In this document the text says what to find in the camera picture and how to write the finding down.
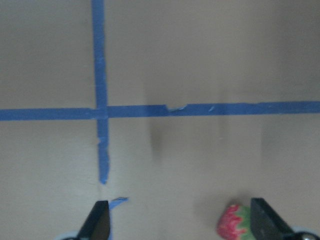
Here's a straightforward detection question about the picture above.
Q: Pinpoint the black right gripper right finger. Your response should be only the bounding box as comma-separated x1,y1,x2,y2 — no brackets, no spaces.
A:
250,198,300,240

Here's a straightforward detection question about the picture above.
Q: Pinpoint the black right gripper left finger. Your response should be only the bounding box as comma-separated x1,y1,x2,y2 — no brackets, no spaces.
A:
76,200,111,240

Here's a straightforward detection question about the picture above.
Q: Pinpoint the strawberry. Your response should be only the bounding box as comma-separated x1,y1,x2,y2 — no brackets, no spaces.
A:
216,204,256,240

